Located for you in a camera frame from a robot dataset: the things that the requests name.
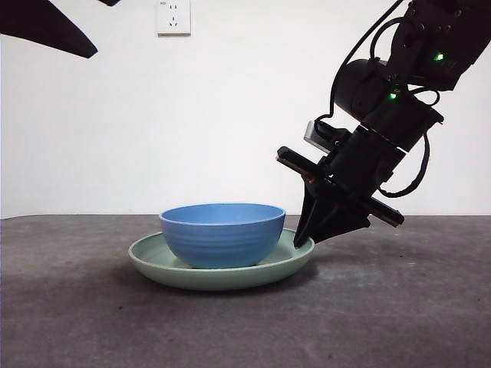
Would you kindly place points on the green round plate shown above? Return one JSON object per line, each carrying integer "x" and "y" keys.
{"x": 215, "y": 278}

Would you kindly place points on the blue ribbed bowl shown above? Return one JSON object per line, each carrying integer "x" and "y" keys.
{"x": 222, "y": 237}

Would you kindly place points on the white wall socket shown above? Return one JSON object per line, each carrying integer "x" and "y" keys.
{"x": 173, "y": 21}

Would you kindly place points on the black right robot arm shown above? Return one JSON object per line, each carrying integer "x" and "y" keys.
{"x": 391, "y": 111}

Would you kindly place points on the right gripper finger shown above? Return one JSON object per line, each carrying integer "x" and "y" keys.
{"x": 337, "y": 222}
{"x": 305, "y": 218}

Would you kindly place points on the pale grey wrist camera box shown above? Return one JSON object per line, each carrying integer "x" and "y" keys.
{"x": 312, "y": 138}

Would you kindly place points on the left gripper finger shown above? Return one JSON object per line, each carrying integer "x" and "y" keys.
{"x": 34, "y": 23}
{"x": 110, "y": 2}

